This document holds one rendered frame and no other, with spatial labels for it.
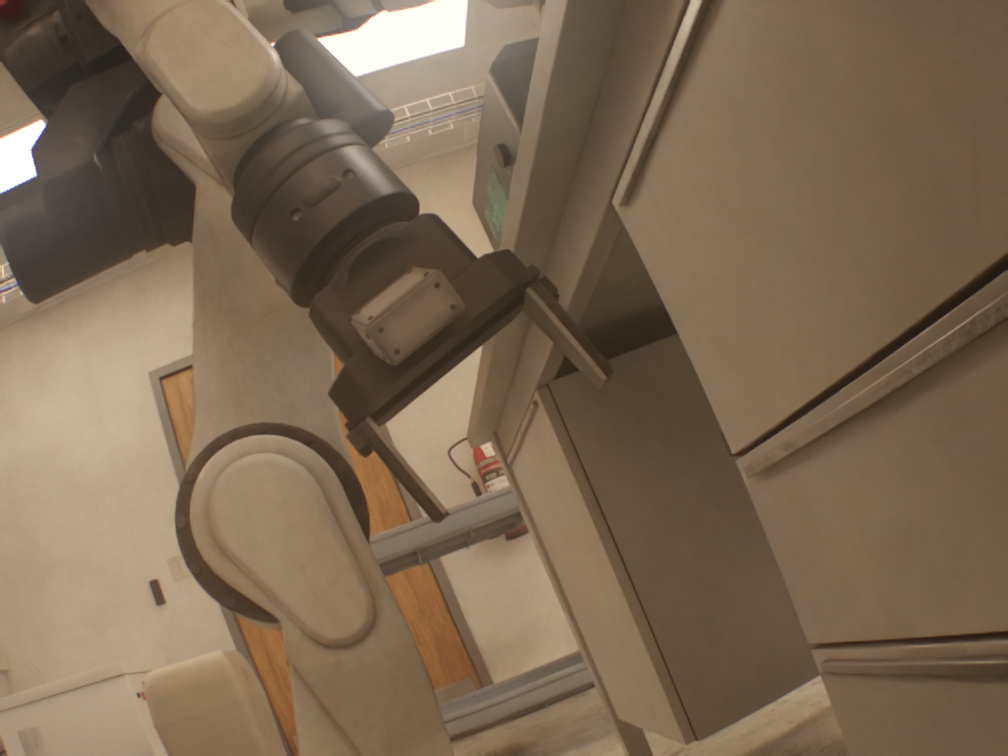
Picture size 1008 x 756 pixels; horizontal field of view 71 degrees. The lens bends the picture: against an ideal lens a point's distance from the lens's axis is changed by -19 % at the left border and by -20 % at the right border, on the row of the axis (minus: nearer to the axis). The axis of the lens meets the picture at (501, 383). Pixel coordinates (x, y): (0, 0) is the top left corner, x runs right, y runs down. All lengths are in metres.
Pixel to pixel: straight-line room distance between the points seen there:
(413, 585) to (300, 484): 3.32
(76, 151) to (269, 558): 0.40
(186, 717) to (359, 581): 2.20
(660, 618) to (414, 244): 0.94
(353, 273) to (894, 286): 0.28
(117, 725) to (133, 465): 1.40
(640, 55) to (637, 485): 0.81
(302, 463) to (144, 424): 3.66
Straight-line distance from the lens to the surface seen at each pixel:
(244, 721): 2.67
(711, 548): 1.32
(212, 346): 0.64
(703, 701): 1.31
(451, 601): 3.83
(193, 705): 2.71
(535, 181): 0.82
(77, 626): 4.24
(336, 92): 0.50
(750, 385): 0.64
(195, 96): 0.48
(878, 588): 0.59
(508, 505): 2.64
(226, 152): 0.48
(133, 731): 3.44
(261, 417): 0.62
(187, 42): 0.51
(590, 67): 0.69
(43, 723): 3.62
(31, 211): 0.74
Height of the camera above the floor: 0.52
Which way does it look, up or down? 14 degrees up
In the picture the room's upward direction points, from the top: 23 degrees counter-clockwise
